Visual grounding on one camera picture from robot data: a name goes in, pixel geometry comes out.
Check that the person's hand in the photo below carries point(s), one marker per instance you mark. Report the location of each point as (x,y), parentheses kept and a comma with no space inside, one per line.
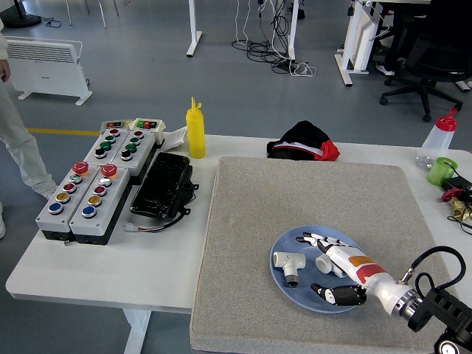
(4,70)

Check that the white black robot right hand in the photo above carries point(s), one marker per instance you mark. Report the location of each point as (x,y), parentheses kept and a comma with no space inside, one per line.
(354,262)

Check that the white pipe tee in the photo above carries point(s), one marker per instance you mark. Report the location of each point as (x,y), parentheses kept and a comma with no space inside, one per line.
(323,263)
(285,258)

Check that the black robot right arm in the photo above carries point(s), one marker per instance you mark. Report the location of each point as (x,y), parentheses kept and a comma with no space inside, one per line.
(442,306)

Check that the blue plate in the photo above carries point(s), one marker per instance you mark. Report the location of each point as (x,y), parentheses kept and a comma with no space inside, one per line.
(287,239)

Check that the white electric heater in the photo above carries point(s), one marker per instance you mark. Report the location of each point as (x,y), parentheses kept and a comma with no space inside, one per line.
(51,66)

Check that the black fan base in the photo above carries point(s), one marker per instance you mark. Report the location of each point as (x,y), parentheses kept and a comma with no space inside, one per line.
(24,20)

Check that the person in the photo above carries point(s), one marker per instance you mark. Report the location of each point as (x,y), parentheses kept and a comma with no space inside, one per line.
(18,147)

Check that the grey-brown mat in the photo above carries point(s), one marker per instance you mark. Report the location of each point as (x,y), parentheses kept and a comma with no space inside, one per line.
(295,191)

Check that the metal chair legs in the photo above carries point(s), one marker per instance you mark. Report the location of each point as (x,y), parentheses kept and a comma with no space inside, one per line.
(101,14)

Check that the green plastic cup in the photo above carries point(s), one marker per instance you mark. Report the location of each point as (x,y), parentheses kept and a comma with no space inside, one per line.
(439,173)

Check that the black red cloth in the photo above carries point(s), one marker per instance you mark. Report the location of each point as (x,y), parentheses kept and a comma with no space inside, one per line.
(302,142)

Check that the black power adapter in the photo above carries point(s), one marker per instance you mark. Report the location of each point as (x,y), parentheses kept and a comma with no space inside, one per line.
(459,182)

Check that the clear squeeze bottle red cap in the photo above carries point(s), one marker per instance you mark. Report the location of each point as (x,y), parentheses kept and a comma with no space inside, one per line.
(437,144)

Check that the grey five-button control box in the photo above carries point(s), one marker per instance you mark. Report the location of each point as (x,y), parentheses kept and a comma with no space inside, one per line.
(62,217)
(103,217)

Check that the white plastic tray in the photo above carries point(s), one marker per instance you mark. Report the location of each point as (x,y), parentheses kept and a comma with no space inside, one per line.
(177,138)

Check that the white desk leg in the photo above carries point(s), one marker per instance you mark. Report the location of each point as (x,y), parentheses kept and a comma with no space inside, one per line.
(193,29)
(293,29)

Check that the black plastic housing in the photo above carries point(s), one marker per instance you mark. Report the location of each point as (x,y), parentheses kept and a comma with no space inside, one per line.
(162,184)

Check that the white shoe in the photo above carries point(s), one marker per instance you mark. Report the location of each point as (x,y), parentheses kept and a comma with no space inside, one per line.
(385,69)

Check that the yellow squeeze bottle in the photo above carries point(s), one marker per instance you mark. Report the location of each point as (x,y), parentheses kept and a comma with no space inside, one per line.
(195,132)

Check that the black office chair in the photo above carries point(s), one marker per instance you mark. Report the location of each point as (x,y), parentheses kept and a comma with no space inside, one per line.
(431,55)

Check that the white table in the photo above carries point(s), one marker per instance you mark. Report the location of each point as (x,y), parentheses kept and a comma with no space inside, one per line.
(110,273)

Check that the grey small switch box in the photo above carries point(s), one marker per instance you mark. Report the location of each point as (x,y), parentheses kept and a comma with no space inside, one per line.
(114,124)

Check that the white small switch box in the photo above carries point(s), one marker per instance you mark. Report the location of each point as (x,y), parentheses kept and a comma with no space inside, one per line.
(149,124)

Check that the white desk frame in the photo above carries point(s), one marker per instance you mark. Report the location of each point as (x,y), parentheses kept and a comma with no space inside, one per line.
(350,44)

